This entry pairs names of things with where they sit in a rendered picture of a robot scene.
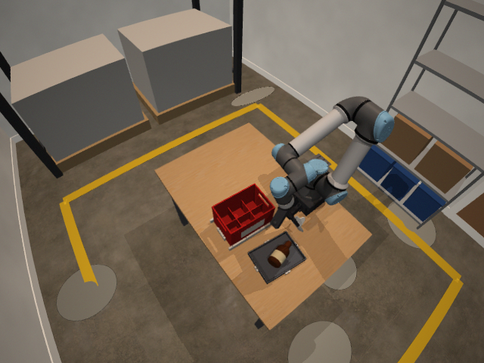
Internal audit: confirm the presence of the brown glass bottle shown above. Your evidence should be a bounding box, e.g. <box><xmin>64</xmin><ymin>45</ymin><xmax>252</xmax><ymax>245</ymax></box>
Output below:
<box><xmin>268</xmin><ymin>241</ymin><xmax>292</xmax><ymax>268</ymax></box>

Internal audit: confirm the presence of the red plastic bottle crate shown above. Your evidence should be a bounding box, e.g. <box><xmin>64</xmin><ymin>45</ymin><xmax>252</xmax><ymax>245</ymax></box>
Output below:
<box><xmin>212</xmin><ymin>188</ymin><xmax>273</xmax><ymax>246</ymax></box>

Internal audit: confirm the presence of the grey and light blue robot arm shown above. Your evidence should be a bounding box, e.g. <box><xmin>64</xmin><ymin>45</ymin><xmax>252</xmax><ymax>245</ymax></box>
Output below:
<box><xmin>270</xmin><ymin>96</ymin><xmax>395</xmax><ymax>229</ymax></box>

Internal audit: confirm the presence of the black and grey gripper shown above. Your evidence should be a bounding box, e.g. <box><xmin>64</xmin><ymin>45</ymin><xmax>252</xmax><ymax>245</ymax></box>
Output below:
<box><xmin>283</xmin><ymin>194</ymin><xmax>306</xmax><ymax>232</ymax></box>

